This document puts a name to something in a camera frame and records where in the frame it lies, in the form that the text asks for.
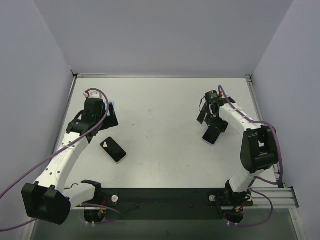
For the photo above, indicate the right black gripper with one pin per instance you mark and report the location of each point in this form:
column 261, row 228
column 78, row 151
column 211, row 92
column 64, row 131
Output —
column 217, row 123

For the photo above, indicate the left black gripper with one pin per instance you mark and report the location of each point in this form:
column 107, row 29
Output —
column 111, row 118

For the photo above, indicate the purple phone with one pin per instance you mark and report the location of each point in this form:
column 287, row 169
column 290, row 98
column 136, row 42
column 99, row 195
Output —
column 211, row 135

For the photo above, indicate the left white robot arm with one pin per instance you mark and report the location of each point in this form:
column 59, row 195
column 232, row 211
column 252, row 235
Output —
column 47, row 198

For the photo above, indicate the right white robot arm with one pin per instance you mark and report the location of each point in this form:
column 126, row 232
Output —
column 258, row 153

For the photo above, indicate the phone in cream case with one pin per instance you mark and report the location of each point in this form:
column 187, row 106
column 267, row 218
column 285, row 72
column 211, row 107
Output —
column 113, row 149

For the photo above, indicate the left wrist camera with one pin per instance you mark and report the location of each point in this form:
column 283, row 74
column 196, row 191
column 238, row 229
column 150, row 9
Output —
column 92, row 95

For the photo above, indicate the aluminium table edge frame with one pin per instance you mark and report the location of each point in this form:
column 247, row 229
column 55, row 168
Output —
column 87, row 75

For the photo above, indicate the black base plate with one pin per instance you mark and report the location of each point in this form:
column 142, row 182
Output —
column 165, row 204

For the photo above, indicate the aluminium front rail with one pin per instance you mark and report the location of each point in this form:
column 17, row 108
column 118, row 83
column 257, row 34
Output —
column 260, row 198

